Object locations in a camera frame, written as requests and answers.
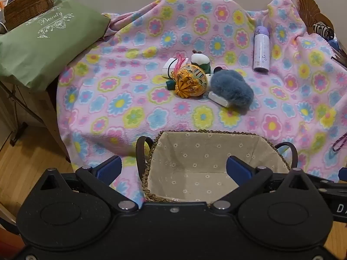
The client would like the brown wicker basket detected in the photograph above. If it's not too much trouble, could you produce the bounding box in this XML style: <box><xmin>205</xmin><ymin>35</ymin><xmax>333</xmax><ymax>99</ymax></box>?
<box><xmin>3</xmin><ymin>0</ymin><xmax>60</xmax><ymax>31</ymax></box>

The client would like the orange patterned fabric ball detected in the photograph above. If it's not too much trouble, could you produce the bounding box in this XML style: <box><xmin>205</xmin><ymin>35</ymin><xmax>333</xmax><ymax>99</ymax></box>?
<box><xmin>173</xmin><ymin>63</ymin><xmax>209</xmax><ymax>98</ymax></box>

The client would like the zebra striped item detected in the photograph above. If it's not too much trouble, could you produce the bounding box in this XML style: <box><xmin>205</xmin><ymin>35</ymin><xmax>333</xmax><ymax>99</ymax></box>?
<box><xmin>313</xmin><ymin>23</ymin><xmax>334</xmax><ymax>40</ymax></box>

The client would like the woven basket with fabric lining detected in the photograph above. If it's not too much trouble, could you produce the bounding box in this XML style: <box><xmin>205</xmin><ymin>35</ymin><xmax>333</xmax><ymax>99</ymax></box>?
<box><xmin>136</xmin><ymin>130</ymin><xmax>299</xmax><ymax>203</ymax></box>

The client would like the blue fluffy plush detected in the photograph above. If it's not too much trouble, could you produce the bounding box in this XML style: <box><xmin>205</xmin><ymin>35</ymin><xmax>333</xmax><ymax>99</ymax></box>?
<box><xmin>210</xmin><ymin>70</ymin><xmax>255</xmax><ymax>108</ymax></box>

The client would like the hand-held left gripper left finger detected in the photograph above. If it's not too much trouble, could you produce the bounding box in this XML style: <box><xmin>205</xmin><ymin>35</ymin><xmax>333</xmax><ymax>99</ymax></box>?
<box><xmin>40</xmin><ymin>156</ymin><xmax>138</xmax><ymax>213</ymax></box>

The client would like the green printed cushion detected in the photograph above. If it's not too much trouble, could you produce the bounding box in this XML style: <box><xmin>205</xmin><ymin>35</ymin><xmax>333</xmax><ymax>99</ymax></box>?
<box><xmin>0</xmin><ymin>0</ymin><xmax>111</xmax><ymax>93</ymax></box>

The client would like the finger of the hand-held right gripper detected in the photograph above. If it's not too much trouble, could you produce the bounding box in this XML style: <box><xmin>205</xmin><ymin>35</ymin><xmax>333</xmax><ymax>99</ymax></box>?
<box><xmin>312</xmin><ymin>167</ymin><xmax>347</xmax><ymax>193</ymax></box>

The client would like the brown wicker fan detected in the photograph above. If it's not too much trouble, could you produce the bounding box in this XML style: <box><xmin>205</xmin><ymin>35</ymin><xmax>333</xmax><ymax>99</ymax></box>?
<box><xmin>295</xmin><ymin>0</ymin><xmax>335</xmax><ymax>36</ymax></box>

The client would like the white and green plush toy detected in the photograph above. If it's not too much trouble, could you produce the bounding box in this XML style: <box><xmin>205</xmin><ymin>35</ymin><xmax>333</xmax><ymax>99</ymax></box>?
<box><xmin>190</xmin><ymin>49</ymin><xmax>211</xmax><ymax>73</ymax></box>

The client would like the white plastic packet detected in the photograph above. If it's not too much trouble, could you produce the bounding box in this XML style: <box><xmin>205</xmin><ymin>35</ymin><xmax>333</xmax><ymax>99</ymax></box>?
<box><xmin>208</xmin><ymin>91</ymin><xmax>234</xmax><ymax>108</ymax></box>

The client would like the wooden side cabinet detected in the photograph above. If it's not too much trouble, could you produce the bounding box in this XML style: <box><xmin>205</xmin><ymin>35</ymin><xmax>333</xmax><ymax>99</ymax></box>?
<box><xmin>0</xmin><ymin>78</ymin><xmax>71</xmax><ymax>163</ymax></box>

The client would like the pink floral fleece blanket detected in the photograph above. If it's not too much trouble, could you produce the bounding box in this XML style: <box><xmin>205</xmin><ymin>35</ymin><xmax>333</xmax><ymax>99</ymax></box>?
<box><xmin>56</xmin><ymin>0</ymin><xmax>347</xmax><ymax>206</ymax></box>

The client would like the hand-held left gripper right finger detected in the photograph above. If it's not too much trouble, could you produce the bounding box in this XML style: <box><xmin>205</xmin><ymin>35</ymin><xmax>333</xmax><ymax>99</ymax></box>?
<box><xmin>210</xmin><ymin>156</ymin><xmax>321</xmax><ymax>213</ymax></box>

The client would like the white towel with pink edge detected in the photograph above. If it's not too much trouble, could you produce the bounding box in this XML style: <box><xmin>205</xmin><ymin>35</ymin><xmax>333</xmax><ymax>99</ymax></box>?
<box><xmin>162</xmin><ymin>55</ymin><xmax>190</xmax><ymax>78</ymax></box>

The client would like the purple and white bottle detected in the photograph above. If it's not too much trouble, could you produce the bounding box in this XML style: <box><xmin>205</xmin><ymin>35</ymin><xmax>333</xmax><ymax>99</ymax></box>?
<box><xmin>253</xmin><ymin>26</ymin><xmax>270</xmax><ymax>73</ymax></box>

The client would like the purple cord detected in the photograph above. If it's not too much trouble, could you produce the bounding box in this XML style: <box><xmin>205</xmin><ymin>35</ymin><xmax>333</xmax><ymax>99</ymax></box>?
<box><xmin>332</xmin><ymin>133</ymin><xmax>347</xmax><ymax>152</ymax></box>

